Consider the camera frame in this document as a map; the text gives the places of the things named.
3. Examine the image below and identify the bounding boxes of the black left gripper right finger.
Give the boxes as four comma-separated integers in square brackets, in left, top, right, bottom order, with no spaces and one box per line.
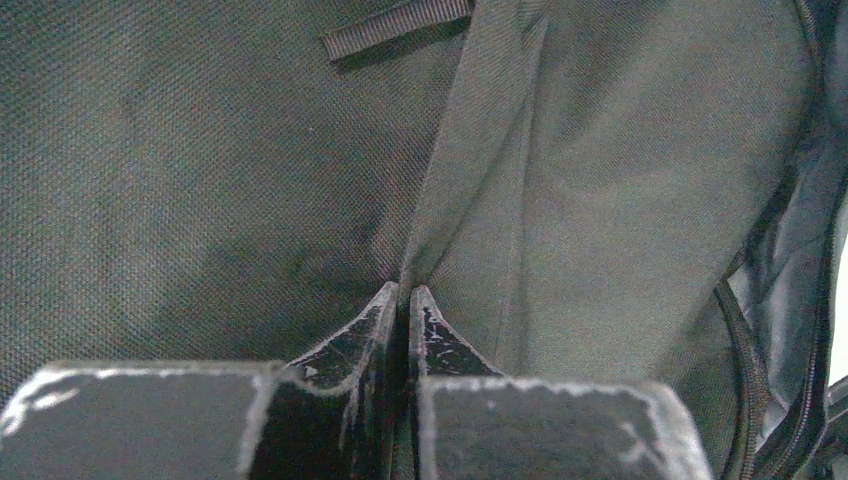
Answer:
[409,286,712,479]

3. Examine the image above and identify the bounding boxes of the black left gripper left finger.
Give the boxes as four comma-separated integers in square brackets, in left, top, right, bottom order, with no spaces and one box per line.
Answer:
[1,282,398,479]

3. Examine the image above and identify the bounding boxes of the black student backpack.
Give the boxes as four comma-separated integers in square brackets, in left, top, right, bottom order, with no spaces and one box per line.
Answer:
[1,1,847,479]

